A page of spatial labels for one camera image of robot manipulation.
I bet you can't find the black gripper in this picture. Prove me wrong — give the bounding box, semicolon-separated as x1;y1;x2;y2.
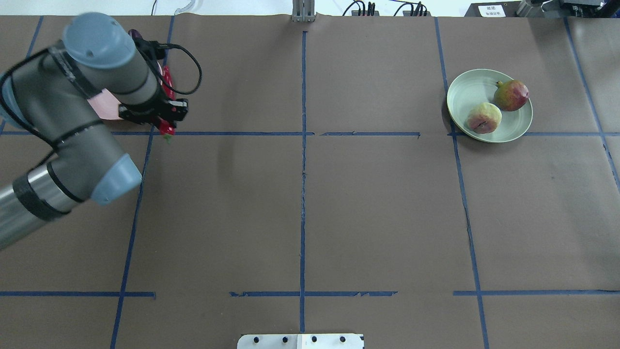
118;85;189;129

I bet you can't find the red chili pepper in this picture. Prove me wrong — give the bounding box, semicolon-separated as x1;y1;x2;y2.
160;65;177;143

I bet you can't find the green pink peach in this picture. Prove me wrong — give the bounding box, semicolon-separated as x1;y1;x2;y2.
465;102;502;134

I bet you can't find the red yellow pomegranate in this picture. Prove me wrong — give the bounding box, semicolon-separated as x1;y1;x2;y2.
493;79;529;112

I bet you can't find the purple eggplant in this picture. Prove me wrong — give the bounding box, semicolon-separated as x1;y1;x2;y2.
128;29;142;40

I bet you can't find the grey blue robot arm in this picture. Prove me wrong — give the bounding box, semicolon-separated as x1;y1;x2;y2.
0;13;188;248

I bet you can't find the pink plate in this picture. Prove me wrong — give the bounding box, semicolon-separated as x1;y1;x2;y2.
86;58;165;121

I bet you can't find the green plate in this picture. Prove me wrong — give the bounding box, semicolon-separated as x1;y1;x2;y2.
447;69;533;143

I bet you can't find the black box with white label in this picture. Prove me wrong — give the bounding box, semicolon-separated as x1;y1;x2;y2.
464;0;520;18

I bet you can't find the grey metal bracket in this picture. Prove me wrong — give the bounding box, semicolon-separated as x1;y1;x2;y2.
292;0;316;23

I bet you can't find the black power strip with cables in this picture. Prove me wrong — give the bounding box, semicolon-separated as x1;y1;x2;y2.
341;0;432;17

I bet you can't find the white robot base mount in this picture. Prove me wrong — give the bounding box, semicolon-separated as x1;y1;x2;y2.
237;333;365;349

